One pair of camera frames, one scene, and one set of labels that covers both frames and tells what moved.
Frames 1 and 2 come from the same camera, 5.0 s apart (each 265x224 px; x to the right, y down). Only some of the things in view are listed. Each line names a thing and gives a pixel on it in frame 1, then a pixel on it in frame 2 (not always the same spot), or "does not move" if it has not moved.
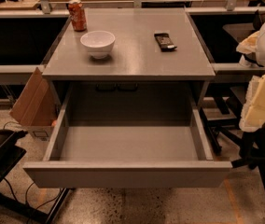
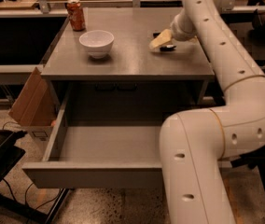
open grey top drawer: [85, 154] does not move
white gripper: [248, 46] -> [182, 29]
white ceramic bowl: [99, 43] does not move
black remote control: [164, 42] does not move
